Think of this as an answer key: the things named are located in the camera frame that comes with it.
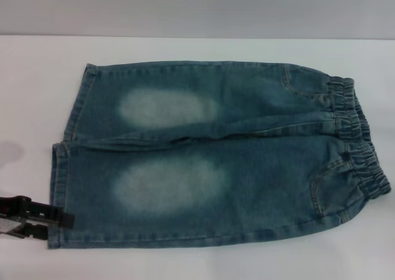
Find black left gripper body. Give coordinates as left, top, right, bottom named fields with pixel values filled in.
left=0, top=195, right=32, bottom=239

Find blue denim shorts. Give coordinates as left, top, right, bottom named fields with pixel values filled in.
left=46, top=60, right=393, bottom=250

